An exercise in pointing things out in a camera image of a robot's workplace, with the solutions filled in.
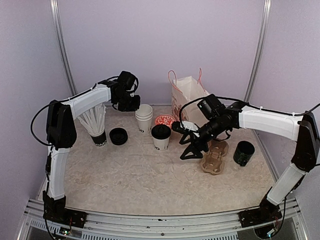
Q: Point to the white paper takeout bag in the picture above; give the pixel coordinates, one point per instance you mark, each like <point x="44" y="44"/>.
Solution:
<point x="183" y="91"/>

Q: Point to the brown pulp cup carrier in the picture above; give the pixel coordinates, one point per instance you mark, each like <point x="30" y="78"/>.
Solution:
<point x="213" y="161"/>

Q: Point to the red white patterned bowl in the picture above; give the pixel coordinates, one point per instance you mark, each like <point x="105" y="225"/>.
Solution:
<point x="165" y="119"/>

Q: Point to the aluminium corner post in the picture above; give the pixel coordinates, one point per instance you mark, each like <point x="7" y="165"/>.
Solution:
<point x="61" y="44"/>
<point x="259" y="49"/>

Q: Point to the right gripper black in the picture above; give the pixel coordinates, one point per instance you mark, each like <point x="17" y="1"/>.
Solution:
<point x="195" y="140"/>

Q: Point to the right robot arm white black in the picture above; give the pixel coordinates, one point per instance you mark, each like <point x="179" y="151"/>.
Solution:
<point x="239" y="187"/>

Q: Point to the right aluminium corner post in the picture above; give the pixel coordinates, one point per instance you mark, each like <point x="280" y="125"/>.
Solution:
<point x="259" y="49"/>

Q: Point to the aluminium front rail frame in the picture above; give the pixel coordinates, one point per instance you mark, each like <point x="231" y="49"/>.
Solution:
<point x="223" y="225"/>

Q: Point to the left aluminium corner post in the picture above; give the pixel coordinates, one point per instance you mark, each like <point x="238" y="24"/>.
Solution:
<point x="61" y="44"/>

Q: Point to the stack of white paper cups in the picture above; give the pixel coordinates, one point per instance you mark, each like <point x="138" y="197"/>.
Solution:
<point x="144" y="117"/>

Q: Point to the dark green mug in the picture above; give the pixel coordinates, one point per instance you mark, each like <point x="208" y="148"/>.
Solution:
<point x="243" y="153"/>

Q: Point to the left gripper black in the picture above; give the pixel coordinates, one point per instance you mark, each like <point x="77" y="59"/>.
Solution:
<point x="134" y="107"/>

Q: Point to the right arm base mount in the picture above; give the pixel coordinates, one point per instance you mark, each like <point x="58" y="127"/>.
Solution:
<point x="266" y="212"/>

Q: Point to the cup holding white straws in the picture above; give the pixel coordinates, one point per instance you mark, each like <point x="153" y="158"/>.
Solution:
<point x="94" y="122"/>

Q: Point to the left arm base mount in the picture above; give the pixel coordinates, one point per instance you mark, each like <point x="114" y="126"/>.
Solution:
<point x="56" y="211"/>

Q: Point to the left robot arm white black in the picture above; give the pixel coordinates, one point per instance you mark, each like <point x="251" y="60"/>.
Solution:
<point x="61" y="132"/>

